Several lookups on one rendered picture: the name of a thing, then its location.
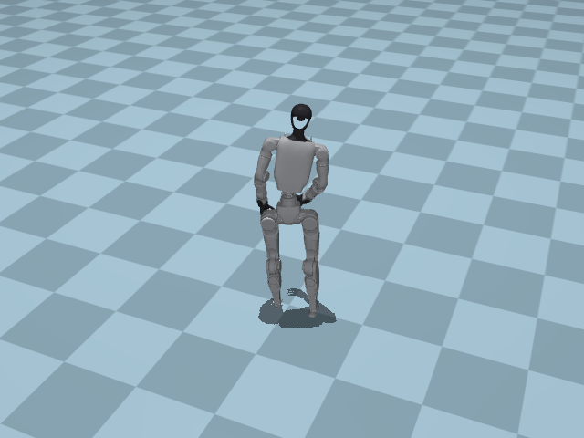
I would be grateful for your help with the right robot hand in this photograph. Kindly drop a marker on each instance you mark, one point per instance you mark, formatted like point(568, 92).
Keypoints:
point(299, 198)

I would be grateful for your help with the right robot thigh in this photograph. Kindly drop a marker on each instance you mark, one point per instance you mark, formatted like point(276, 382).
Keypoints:
point(310, 225)

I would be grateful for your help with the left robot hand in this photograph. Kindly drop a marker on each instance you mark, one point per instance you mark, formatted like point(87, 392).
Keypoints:
point(264, 207)

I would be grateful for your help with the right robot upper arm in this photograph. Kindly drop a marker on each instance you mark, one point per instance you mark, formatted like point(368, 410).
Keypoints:
point(321, 152)

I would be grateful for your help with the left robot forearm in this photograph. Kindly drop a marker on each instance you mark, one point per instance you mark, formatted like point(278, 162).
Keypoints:
point(260, 188)

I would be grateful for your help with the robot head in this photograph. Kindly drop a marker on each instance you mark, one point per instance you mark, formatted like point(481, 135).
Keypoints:
point(301, 111)

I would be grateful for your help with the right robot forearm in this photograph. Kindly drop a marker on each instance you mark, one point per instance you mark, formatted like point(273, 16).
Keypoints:
point(311, 193)

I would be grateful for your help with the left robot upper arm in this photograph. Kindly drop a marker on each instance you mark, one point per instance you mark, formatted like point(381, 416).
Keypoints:
point(270, 144)

